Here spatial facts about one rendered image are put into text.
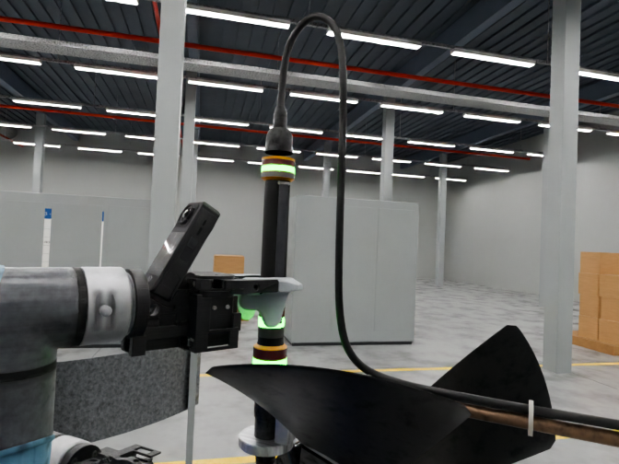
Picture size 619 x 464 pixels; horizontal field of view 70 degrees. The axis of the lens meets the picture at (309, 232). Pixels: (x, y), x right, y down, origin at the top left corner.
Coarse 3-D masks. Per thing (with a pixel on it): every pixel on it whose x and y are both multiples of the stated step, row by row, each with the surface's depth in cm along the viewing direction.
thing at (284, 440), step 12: (276, 420) 54; (240, 432) 57; (252, 432) 57; (276, 432) 54; (288, 432) 54; (240, 444) 55; (252, 444) 54; (264, 444) 54; (276, 444) 54; (288, 444) 55; (264, 456) 53
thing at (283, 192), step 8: (280, 184) 55; (288, 184) 56; (280, 192) 55; (280, 200) 55; (280, 208) 55; (280, 216) 55; (280, 224) 55; (280, 232) 55; (280, 240) 55; (280, 248) 55; (280, 256) 55; (280, 264) 55; (280, 272) 55
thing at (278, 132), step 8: (280, 112) 57; (280, 120) 57; (272, 128) 57; (280, 128) 56; (272, 136) 56; (280, 136) 56; (288, 136) 56; (272, 144) 56; (280, 144) 56; (288, 144) 56; (264, 152) 58; (272, 152) 59; (280, 152) 59; (288, 152) 59; (256, 408) 56; (256, 416) 55; (264, 416) 55; (272, 416) 55; (256, 424) 56; (264, 424) 55; (272, 424) 55; (256, 432) 56; (264, 432) 55; (272, 432) 55
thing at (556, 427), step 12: (468, 408) 46; (480, 408) 45; (492, 408) 45; (492, 420) 45; (504, 420) 44; (516, 420) 44; (528, 420) 43; (540, 420) 43; (552, 420) 43; (552, 432) 42; (564, 432) 42; (576, 432) 41; (588, 432) 41; (600, 432) 41; (612, 432) 40; (612, 444) 40
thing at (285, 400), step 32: (256, 384) 41; (288, 384) 40; (320, 384) 38; (352, 384) 37; (384, 384) 36; (288, 416) 47; (320, 416) 44; (352, 416) 42; (384, 416) 40; (416, 416) 38; (448, 416) 37; (320, 448) 52; (352, 448) 47; (384, 448) 44; (416, 448) 42
